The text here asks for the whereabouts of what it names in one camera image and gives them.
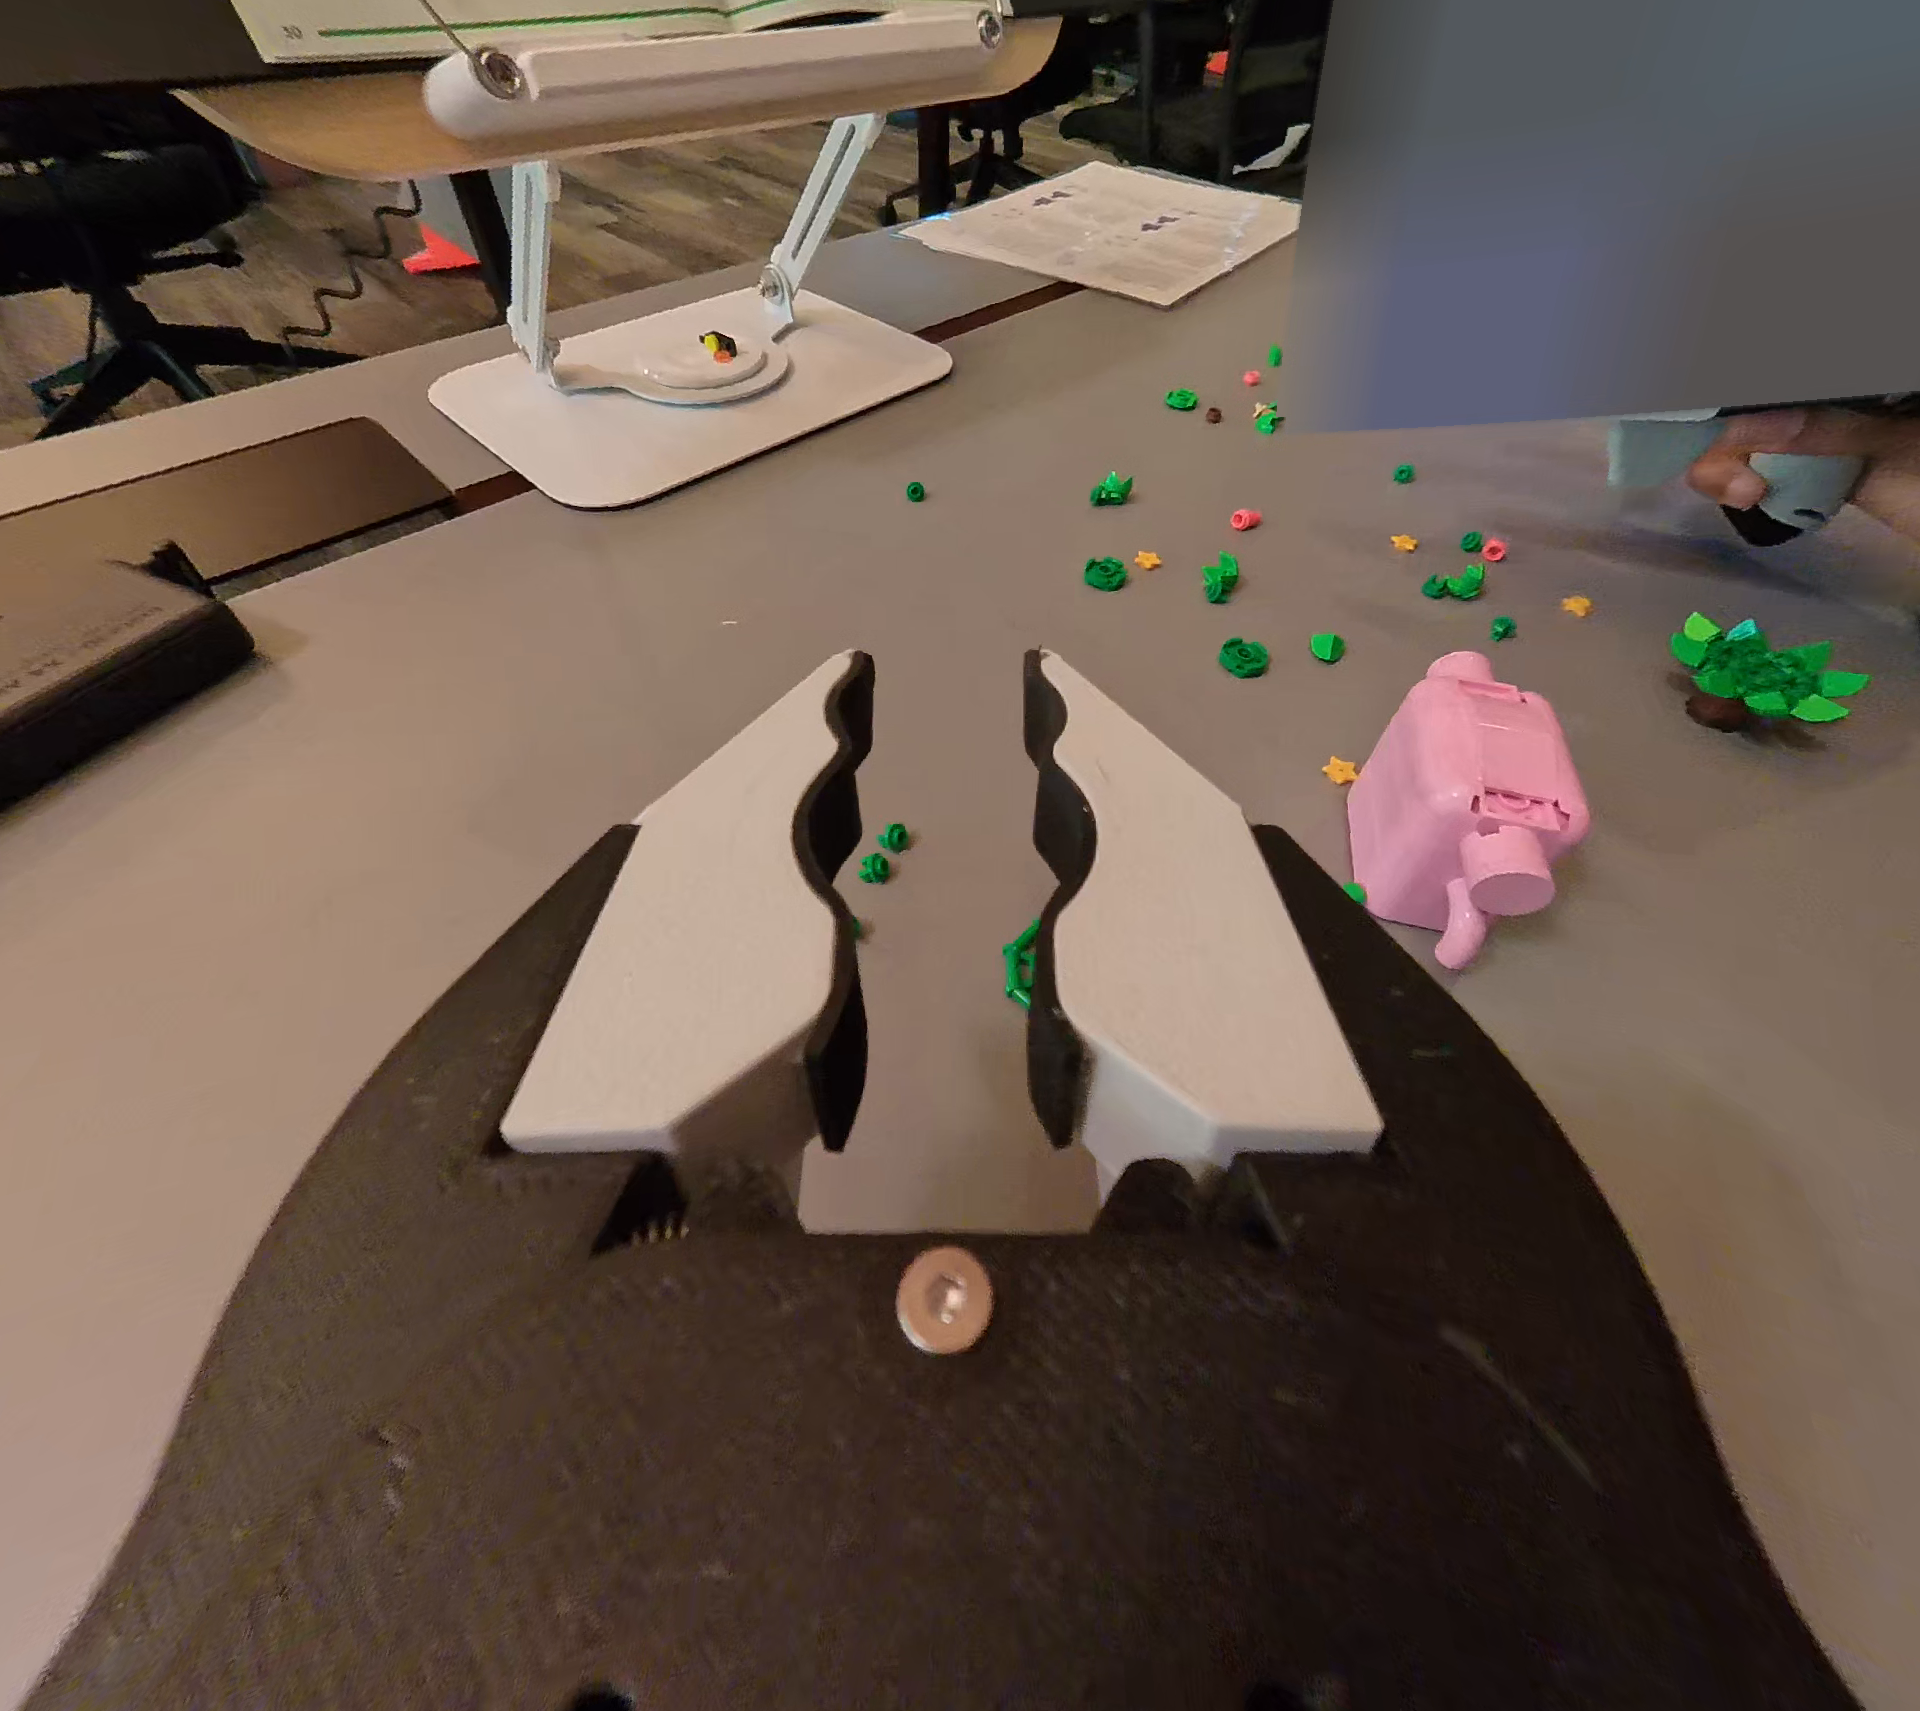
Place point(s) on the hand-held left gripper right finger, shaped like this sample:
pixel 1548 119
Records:
pixel 1201 962

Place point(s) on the pink toy brick pot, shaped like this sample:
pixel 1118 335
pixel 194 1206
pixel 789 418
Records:
pixel 1426 796

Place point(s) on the laminated instruction sheet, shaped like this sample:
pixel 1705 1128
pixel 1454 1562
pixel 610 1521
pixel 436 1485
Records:
pixel 1110 226

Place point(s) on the person's right hand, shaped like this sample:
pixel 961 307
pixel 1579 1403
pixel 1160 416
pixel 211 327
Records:
pixel 1823 440

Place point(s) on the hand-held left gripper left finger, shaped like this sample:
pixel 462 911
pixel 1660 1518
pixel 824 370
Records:
pixel 706 931

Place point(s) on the black flat case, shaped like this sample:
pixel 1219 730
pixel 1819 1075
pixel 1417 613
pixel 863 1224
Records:
pixel 91 676

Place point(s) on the white book stand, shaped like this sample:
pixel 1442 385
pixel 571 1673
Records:
pixel 676 421

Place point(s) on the green toy brick plant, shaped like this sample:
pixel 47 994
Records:
pixel 1771 676

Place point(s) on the black office chair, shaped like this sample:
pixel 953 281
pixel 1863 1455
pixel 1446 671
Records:
pixel 91 226
pixel 983 113

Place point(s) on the scattered small toy bricks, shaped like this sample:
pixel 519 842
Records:
pixel 1106 573

